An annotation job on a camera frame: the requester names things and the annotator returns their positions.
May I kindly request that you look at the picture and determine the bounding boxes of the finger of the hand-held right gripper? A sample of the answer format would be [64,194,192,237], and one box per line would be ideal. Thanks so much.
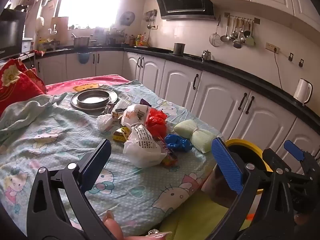
[284,140,320,178]
[262,148,302,180]

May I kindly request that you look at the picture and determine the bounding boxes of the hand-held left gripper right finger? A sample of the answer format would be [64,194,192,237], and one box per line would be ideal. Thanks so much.
[207,137,296,240]

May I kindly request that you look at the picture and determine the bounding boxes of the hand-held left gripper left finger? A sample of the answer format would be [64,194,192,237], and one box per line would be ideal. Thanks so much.
[26,139,118,240]

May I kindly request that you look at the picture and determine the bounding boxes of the yellow-rimmed black bin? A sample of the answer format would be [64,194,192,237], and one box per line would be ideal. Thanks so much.
[201,138,273,209]

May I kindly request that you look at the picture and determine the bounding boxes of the light green mesh bundle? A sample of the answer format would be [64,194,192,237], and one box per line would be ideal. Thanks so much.
[173,119,218,153]

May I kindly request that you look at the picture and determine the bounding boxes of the yellow brown paper box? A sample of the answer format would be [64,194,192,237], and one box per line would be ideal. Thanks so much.
[113,127,132,142]

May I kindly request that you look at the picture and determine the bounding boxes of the small white plastic bag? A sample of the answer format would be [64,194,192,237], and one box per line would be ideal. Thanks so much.
[96,113,115,132]

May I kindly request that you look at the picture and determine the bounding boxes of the white printed plastic bag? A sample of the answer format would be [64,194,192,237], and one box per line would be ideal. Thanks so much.
[121,104,170,168]

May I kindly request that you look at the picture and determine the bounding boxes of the dark snack wrapper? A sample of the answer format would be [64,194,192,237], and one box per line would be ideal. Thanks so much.
[101,104,115,115]

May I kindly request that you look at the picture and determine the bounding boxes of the blue plastic bag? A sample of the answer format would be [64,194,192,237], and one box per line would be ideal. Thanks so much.
[164,134,193,153]

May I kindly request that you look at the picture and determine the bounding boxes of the red candy can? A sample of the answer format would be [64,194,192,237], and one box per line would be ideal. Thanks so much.
[157,136,180,167]

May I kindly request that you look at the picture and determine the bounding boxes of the clear plastic wrapper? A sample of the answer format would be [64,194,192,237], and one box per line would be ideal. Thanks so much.
[114,99,133,112]

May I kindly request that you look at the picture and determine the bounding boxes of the red plastic bag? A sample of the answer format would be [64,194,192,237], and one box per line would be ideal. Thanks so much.
[145,107,168,140]

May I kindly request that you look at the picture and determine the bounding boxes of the person's right hand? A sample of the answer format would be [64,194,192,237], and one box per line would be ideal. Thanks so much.
[294,214,309,230]

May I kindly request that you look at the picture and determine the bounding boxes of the person's left hand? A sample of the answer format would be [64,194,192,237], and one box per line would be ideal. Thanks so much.
[102,209,173,240]

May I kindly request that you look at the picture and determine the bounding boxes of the light green cartoon printed blanket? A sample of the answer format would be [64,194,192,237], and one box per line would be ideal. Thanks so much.
[0,80,220,235]

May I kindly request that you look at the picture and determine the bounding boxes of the white electric kettle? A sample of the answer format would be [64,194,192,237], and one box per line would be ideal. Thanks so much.
[293,78,313,105]

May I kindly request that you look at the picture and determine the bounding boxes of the lime green cloth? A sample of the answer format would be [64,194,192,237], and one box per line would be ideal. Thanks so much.
[160,192,253,240]

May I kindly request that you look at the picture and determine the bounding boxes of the metal plate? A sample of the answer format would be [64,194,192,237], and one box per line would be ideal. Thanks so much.
[71,88,120,111]

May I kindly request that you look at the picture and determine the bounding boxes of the round metal pan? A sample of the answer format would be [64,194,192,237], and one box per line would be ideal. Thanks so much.
[77,90,111,107]

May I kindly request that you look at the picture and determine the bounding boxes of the white lower cabinets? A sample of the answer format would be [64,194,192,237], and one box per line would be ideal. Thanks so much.
[35,51,320,170]

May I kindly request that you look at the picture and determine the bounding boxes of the pink blanket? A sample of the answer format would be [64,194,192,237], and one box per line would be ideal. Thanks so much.
[45,74,132,96]

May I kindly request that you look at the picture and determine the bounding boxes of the black countertop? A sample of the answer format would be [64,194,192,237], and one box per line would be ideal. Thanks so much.
[32,44,320,128]

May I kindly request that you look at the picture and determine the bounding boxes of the blue hanging bin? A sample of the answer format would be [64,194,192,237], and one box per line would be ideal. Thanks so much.
[77,52,92,64]

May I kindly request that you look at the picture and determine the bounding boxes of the floral red pillow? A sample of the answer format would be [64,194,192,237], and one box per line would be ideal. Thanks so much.
[0,58,40,118]

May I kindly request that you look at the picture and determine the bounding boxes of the green spatula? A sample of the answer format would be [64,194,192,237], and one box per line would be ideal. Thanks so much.
[245,20,255,47]

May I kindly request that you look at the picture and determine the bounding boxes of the row of hanging metal ladles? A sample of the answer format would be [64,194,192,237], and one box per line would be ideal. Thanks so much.
[220,16,252,49]

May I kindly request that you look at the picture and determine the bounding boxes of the steel stockpot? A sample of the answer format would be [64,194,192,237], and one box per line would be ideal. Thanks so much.
[71,33,97,48]

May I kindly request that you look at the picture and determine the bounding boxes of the dish rack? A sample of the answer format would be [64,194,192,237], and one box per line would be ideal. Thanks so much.
[106,30,125,46]

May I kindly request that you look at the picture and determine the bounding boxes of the metal strainer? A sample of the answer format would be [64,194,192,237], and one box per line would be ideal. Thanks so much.
[209,15,224,47]

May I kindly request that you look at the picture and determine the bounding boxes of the yellow food packets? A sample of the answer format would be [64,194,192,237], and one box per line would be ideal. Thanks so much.
[37,37,57,52]

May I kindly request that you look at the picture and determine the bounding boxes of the cooking oil bottles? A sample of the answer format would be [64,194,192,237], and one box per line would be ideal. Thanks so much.
[135,32,148,47]

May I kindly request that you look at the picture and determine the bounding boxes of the wooden cutting board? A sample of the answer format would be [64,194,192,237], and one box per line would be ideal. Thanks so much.
[51,17,69,34]

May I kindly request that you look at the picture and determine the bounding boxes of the small hanging utensil rack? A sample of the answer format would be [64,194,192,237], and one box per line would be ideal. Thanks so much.
[145,9,158,29]

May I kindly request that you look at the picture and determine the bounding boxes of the black microwave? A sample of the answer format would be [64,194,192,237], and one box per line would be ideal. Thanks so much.
[0,9,27,58]

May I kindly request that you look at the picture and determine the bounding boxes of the window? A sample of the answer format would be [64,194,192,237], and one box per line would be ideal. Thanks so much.
[57,0,125,29]

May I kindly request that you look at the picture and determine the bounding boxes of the black range hood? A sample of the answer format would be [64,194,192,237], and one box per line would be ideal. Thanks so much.
[151,0,217,20]

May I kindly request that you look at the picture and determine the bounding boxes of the black power cable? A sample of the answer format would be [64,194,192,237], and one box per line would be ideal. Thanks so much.
[274,51,284,89]

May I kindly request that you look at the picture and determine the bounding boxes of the beige wall socket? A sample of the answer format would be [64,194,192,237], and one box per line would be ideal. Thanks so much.
[265,42,280,53]

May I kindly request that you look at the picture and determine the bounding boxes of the thin black cable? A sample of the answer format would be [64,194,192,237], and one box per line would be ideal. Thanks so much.
[19,52,35,68]

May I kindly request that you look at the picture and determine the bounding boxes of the wall utensil rail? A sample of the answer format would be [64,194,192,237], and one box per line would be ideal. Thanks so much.
[224,12,260,23]

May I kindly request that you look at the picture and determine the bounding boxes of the round wall fan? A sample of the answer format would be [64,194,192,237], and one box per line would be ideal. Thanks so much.
[119,11,136,26]

